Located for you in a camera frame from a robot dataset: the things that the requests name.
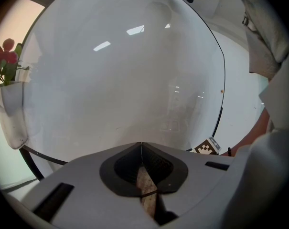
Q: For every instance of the white table with black frame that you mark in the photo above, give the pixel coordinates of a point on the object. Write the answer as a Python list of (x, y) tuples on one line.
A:
[(110, 80)]

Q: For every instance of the person in white shirt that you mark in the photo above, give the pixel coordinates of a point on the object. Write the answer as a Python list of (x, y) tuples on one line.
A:
[(263, 32)]

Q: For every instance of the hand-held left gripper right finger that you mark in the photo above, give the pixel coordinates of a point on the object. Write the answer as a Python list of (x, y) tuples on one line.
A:
[(196, 180)]

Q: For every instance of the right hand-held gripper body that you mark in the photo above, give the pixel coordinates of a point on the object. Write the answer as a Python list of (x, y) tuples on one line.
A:
[(206, 148)]

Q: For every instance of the red flowers in white holder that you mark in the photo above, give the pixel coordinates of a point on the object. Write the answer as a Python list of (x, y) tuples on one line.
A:
[(10, 108)]

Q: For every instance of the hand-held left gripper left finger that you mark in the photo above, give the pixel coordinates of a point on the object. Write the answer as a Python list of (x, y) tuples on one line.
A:
[(87, 187)]

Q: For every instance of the person's right forearm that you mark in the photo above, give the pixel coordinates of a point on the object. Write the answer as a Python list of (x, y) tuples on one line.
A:
[(251, 137)]

